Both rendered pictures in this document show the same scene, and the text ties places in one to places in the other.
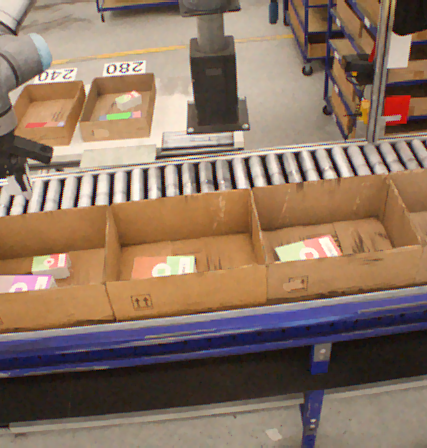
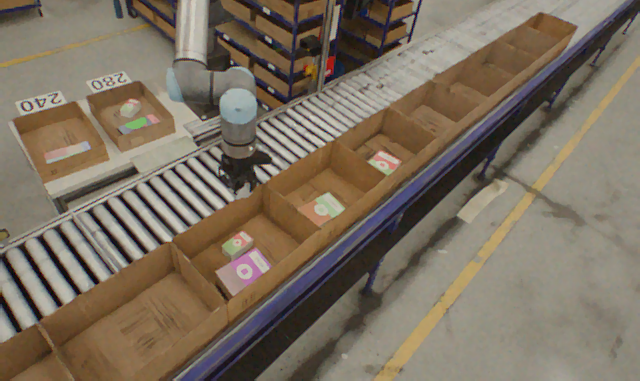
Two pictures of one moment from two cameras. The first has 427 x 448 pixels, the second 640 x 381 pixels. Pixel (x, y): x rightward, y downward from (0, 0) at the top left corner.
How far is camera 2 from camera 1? 1.06 m
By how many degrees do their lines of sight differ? 37
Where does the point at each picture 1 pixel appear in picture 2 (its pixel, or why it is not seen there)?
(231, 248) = (329, 180)
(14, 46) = (241, 80)
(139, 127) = (168, 126)
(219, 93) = not seen: hidden behind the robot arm
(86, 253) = (247, 225)
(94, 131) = (131, 140)
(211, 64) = (215, 64)
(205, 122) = (211, 108)
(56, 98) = (49, 123)
